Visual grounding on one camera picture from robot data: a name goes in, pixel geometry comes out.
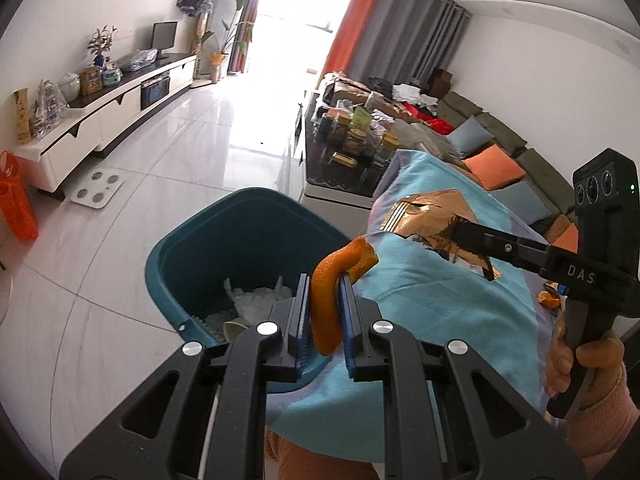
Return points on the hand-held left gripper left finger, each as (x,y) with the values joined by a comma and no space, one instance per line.
(299,330)

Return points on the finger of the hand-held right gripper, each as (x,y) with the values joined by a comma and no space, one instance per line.
(505,247)

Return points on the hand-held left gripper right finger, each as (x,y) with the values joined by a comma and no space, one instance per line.
(348,330)

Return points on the long orange peel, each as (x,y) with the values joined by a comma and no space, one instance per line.
(325,300)

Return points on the gold snack packet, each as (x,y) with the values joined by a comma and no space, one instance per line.
(425,215)

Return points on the teal trash bin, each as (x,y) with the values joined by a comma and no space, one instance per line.
(235,230)

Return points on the person's right forearm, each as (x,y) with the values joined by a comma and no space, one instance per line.
(610,420)

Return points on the person's right hand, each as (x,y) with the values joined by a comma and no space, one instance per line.
(600,360)

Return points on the orange cushion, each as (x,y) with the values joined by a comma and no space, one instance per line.
(492,166)
(567,239)

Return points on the light blue cushion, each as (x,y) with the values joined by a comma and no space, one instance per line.
(522,202)
(470,135)

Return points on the crumpled white tissues heap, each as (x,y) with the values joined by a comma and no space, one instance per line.
(255,300)

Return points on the small orange peel piece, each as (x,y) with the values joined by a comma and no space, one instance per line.
(548,300)

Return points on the teal table cloth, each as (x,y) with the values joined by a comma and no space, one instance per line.
(425,320)

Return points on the green sofa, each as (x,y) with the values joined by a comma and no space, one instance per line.
(535,165)

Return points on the person's pink clothing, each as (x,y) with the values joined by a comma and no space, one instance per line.
(320,460)

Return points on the black-topped coffee table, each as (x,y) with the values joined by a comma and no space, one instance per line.
(340,180)

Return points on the pile of clothes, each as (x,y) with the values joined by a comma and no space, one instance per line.
(415,100)

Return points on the dark brown box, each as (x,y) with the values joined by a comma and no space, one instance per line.
(441,81)

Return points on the group of glass jars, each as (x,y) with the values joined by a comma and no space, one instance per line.
(350,135)

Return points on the white bathroom scale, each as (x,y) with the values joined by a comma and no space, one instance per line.
(97,187)

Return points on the tall plant in yellow pot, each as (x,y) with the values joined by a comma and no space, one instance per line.
(216,60)

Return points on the white TV cabinet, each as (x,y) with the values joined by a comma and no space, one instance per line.
(115,110)

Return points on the orange mesh bag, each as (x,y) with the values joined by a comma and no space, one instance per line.
(17,200)

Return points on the clear plastic bag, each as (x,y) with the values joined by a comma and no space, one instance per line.
(139,60)

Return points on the blue and white ceramic jar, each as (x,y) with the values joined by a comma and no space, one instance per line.
(112,75)

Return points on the black monitor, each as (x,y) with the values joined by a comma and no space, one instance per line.
(164,37)

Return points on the orange and grey curtain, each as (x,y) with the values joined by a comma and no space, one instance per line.
(255,10)

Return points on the wooden picture box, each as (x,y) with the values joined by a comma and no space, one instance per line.
(91,80)

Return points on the plastic-wrapped model ship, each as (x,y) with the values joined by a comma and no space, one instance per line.
(50,107)

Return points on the white lidded jar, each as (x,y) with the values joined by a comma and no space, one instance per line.
(69,87)

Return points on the plant in blue vase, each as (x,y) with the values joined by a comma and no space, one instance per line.
(100,45)

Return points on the tall gold box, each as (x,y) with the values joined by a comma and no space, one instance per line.
(22,117)

